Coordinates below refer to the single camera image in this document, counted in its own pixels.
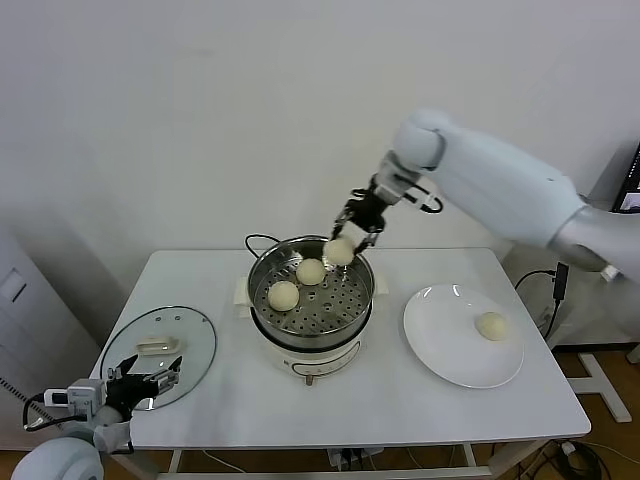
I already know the white table frame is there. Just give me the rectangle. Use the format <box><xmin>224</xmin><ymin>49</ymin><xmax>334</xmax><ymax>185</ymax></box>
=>
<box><xmin>102</xmin><ymin>437</ymin><xmax>551</xmax><ymax>480</ymax></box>

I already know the glass lid cream handle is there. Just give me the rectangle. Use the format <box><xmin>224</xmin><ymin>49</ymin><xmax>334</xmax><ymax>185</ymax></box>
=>
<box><xmin>100</xmin><ymin>305</ymin><xmax>218</xmax><ymax>412</ymax></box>

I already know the floor cable bundle with plug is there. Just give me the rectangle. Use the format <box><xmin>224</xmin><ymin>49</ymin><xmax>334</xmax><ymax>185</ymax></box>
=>
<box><xmin>547</xmin><ymin>438</ymin><xmax>609</xmax><ymax>480</ymax></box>

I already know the stainless steel steamer basket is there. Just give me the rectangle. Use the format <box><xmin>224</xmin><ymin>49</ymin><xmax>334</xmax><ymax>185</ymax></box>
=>
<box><xmin>248</xmin><ymin>238</ymin><xmax>375</xmax><ymax>337</ymax></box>

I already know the black laptop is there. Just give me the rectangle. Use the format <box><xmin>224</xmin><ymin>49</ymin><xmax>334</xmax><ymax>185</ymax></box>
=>
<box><xmin>612</xmin><ymin>141</ymin><xmax>640</xmax><ymax>214</ymax></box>

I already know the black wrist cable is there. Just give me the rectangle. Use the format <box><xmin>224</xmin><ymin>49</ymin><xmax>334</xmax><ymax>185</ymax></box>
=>
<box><xmin>22</xmin><ymin>394</ymin><xmax>69</xmax><ymax>432</ymax></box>
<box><xmin>407</xmin><ymin>184</ymin><xmax>446</xmax><ymax>215</ymax></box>

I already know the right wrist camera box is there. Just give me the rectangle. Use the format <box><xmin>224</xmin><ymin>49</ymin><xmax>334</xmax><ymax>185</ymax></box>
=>
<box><xmin>373</xmin><ymin>172</ymin><xmax>416</xmax><ymax>205</ymax></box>

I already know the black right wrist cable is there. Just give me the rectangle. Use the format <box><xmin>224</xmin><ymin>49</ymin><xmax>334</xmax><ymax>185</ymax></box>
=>
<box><xmin>407</xmin><ymin>184</ymin><xmax>446</xmax><ymax>215</ymax></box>

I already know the thin white cable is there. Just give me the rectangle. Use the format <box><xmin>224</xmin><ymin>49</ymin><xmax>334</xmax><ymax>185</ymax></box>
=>
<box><xmin>202</xmin><ymin>448</ymin><xmax>251</xmax><ymax>474</ymax></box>

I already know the cream electric cooker pot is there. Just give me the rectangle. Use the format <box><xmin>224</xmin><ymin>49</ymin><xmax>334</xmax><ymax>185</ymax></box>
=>
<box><xmin>233</xmin><ymin>267</ymin><xmax>390</xmax><ymax>387</ymax></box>

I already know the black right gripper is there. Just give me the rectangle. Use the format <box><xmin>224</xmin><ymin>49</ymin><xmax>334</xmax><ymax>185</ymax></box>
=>
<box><xmin>329</xmin><ymin>187</ymin><xmax>389</xmax><ymax>254</ymax></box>

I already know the white round plate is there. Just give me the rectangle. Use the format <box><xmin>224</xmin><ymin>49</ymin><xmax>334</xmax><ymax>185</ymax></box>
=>
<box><xmin>402</xmin><ymin>283</ymin><xmax>526</xmax><ymax>390</ymax></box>

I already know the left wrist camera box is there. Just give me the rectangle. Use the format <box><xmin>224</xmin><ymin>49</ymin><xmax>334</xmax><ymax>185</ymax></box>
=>
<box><xmin>43</xmin><ymin>379</ymin><xmax>109</xmax><ymax>416</ymax></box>

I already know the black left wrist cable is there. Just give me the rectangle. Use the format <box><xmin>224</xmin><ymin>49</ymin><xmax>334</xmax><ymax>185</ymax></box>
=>
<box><xmin>22</xmin><ymin>394</ymin><xmax>69</xmax><ymax>432</ymax></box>

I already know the black cooker power cord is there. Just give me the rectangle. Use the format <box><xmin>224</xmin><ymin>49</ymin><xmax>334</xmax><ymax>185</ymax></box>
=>
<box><xmin>244</xmin><ymin>233</ymin><xmax>281</xmax><ymax>261</ymax></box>

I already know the white steamed baozi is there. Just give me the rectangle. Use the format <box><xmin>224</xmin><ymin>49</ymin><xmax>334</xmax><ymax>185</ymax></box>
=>
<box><xmin>267</xmin><ymin>280</ymin><xmax>301</xmax><ymax>312</ymax></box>
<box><xmin>322</xmin><ymin>237</ymin><xmax>356</xmax><ymax>267</ymax></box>
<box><xmin>475</xmin><ymin>311</ymin><xmax>511</xmax><ymax>343</ymax></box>
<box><xmin>296</xmin><ymin>258</ymin><xmax>327</xmax><ymax>287</ymax></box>

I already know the white grey cabinet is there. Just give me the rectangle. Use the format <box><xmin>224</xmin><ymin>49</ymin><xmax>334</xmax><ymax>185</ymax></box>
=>
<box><xmin>0</xmin><ymin>222</ymin><xmax>104</xmax><ymax>451</ymax></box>

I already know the white power strip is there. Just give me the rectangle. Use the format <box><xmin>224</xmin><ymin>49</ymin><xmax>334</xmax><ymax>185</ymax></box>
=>
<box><xmin>327</xmin><ymin>448</ymin><xmax>374</xmax><ymax>471</ymax></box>

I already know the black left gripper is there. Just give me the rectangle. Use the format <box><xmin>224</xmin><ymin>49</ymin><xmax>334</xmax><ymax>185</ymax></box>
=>
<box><xmin>102</xmin><ymin>353</ymin><xmax>184</xmax><ymax>419</ymax></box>

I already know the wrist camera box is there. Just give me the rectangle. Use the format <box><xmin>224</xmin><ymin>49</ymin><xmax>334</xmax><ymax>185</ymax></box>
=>
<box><xmin>43</xmin><ymin>379</ymin><xmax>109</xmax><ymax>416</ymax></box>
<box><xmin>373</xmin><ymin>172</ymin><xmax>416</xmax><ymax>205</ymax></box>

